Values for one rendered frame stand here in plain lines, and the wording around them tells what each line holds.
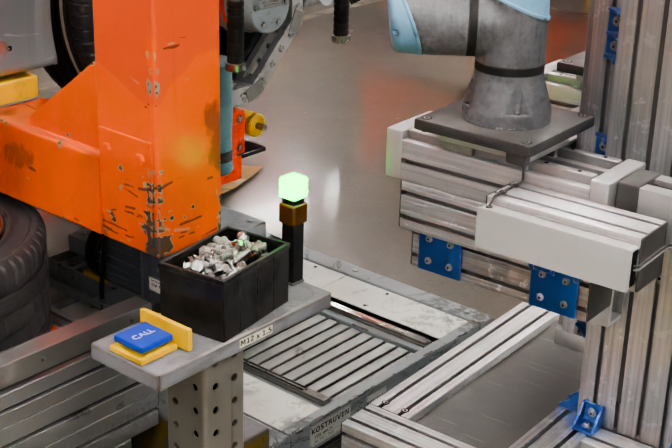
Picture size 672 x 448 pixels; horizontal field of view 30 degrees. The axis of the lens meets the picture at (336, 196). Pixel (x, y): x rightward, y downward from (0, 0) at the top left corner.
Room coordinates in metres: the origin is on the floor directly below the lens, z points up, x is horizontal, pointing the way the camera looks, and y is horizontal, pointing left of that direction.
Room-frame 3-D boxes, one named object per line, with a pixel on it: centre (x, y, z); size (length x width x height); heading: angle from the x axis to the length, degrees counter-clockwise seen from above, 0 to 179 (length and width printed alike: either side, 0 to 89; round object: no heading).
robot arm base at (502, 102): (2.02, -0.28, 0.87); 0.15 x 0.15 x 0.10
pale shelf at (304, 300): (1.98, 0.20, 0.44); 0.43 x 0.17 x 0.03; 140
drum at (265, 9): (2.76, 0.23, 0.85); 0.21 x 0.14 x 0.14; 50
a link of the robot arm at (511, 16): (2.03, -0.28, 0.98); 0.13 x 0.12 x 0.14; 87
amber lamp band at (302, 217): (2.13, 0.08, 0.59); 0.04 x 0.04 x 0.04; 50
